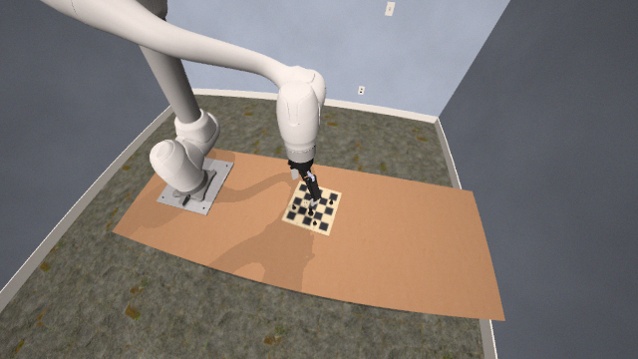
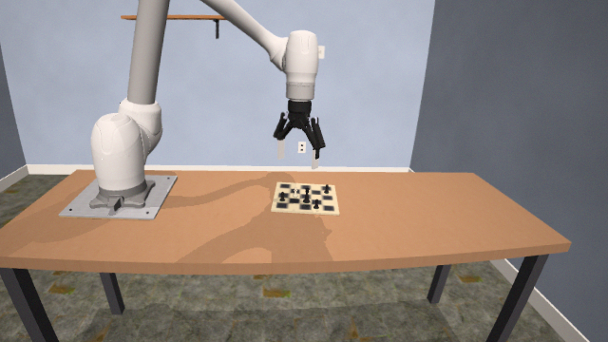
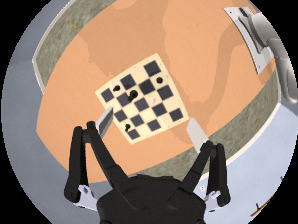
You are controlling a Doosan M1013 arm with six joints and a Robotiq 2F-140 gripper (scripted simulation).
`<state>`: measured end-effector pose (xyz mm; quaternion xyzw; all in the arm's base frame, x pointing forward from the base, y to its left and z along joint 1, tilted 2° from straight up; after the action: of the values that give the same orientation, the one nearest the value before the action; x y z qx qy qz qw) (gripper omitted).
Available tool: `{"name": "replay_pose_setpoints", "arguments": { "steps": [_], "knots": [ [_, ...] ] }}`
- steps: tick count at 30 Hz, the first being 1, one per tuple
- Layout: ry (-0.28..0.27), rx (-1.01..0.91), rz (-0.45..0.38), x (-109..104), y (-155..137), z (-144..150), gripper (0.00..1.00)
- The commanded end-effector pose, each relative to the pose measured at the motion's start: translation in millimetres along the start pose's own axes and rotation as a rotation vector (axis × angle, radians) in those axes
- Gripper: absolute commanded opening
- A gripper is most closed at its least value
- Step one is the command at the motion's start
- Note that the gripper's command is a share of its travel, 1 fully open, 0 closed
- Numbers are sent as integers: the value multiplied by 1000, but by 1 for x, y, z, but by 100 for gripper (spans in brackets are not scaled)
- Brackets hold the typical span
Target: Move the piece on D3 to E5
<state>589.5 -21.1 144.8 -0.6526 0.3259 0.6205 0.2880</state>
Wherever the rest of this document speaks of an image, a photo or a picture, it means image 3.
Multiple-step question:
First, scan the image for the black chess piece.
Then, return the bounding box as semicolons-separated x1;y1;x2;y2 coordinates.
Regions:
127;90;138;102

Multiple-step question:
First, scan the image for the cream and black chessboard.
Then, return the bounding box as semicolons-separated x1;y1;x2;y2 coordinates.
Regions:
95;53;189;144

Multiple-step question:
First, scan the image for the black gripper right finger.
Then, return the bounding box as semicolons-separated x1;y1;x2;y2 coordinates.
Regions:
167;117;231;212

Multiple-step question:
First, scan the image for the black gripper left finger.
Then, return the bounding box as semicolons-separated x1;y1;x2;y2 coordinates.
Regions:
64;106;149;211

